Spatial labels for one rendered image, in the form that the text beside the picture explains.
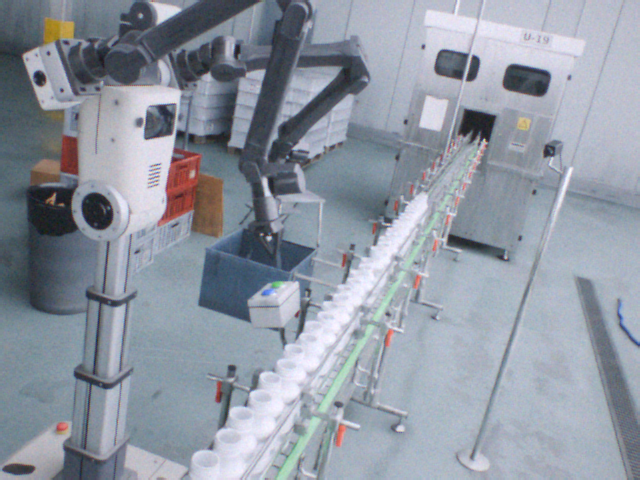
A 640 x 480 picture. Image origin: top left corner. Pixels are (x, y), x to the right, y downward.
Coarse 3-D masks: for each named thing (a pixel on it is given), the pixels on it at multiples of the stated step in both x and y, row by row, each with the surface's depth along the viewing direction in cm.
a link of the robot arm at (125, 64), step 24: (216, 0) 119; (240, 0) 119; (264, 0) 119; (288, 0) 116; (312, 0) 118; (168, 24) 124; (192, 24) 123; (216, 24) 123; (120, 48) 126; (144, 48) 127; (168, 48) 127; (120, 72) 129; (144, 72) 131
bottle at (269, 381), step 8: (264, 376) 105; (272, 376) 105; (264, 384) 102; (272, 384) 102; (280, 384) 104; (272, 392) 103; (248, 400) 105; (280, 400) 105; (272, 408) 103; (280, 408) 104; (272, 416) 103; (280, 416) 105; (272, 448) 106; (272, 456) 107
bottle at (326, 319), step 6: (324, 312) 132; (318, 318) 130; (324, 318) 133; (330, 318) 132; (324, 324) 130; (330, 324) 130; (324, 330) 130; (330, 330) 131; (324, 336) 130; (330, 336) 131; (324, 342) 130; (330, 342) 130; (324, 348) 130; (324, 354) 131; (324, 366) 132; (324, 372) 133; (318, 378) 132; (318, 384) 133; (324, 384) 134
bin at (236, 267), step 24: (240, 240) 245; (288, 240) 240; (216, 264) 216; (240, 264) 214; (264, 264) 211; (288, 264) 242; (312, 264) 235; (336, 264) 231; (216, 288) 219; (240, 288) 216; (336, 288) 210; (240, 312) 218; (312, 312) 238
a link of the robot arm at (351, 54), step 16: (240, 48) 174; (256, 48) 172; (304, 48) 172; (320, 48) 172; (336, 48) 172; (352, 48) 172; (224, 64) 169; (240, 64) 171; (256, 64) 173; (304, 64) 175; (320, 64) 175; (336, 64) 175; (352, 64) 174; (368, 64) 180; (224, 80) 175; (368, 80) 180
